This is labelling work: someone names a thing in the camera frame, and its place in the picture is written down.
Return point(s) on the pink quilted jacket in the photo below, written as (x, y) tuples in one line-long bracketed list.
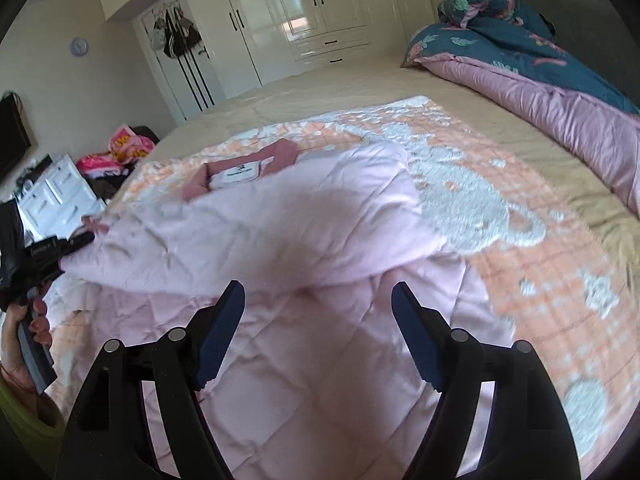
[(300, 220)]

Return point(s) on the white glossy wardrobe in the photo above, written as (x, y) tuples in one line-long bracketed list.
[(300, 5)]

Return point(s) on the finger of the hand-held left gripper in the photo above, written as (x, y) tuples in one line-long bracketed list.
[(75, 245)]

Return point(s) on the orange white bear blanket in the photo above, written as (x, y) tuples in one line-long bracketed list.
[(500, 220)]

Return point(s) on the hanging bags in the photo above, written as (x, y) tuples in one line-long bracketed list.
[(175, 35)]

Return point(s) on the beige bed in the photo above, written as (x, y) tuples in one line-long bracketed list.
[(325, 90)]

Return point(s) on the blue floral pink duvet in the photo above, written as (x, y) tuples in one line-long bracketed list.
[(565, 85)]

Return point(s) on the dark clothes pile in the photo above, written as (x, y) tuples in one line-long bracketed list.
[(107, 187)]

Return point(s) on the dark small clutter pile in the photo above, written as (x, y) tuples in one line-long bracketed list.
[(32, 172)]

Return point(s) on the round wall clock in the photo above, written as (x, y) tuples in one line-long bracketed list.
[(79, 46)]

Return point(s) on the white drawer chest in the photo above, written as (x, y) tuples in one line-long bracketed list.
[(60, 190)]

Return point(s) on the black television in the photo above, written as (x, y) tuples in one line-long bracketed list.
[(12, 135)]

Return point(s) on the pink yellow printed blanket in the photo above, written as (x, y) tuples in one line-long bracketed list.
[(120, 152)]

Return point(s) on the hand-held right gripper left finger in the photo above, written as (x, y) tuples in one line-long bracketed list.
[(226, 327)]

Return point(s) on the person's left forearm green sleeve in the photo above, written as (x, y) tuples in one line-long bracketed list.
[(30, 417)]

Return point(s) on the person's left hand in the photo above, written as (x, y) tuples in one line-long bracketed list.
[(20, 355)]

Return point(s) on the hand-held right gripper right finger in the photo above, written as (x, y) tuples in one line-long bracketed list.
[(414, 330)]

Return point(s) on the white door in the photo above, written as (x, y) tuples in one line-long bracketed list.
[(170, 85)]

